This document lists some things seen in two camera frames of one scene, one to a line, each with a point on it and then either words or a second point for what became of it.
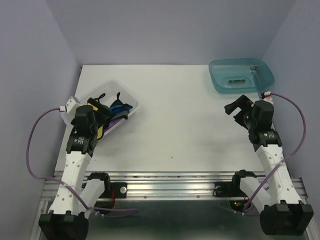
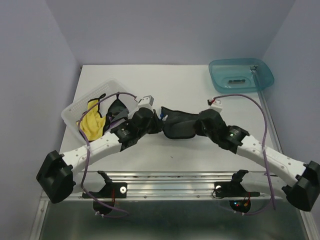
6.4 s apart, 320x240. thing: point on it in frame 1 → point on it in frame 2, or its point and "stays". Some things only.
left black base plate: x=116 y=190 stays
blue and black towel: x=118 y=106 → x=177 y=124
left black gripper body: x=100 y=118 → x=153 y=128
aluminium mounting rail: x=174 y=185 stays
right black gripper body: x=251 y=122 → x=200 y=130
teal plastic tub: x=234 y=75 stays
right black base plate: x=227 y=189 stays
